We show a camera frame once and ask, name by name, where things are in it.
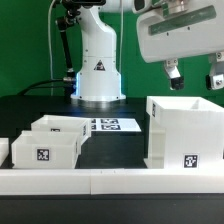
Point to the paper sheet with markers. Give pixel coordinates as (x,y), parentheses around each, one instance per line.
(115,125)

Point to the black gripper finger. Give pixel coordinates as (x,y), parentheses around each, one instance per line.
(215,79)
(172,72)

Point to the white drawer one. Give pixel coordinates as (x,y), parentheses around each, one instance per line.
(46,150)
(64,124)

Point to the white L-shaped fence rail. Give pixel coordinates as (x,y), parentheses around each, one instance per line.
(112,181)

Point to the white drawer cabinet box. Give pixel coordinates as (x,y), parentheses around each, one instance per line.
(184,133)

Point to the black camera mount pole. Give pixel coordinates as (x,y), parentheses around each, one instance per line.
(63,23)

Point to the white block at left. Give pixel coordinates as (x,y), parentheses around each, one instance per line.
(4,152)

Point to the white drawer front one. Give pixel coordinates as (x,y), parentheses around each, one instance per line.
(46,150)

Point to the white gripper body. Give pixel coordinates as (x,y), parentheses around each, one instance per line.
(169,29)

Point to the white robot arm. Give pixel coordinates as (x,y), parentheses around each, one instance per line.
(92,46)

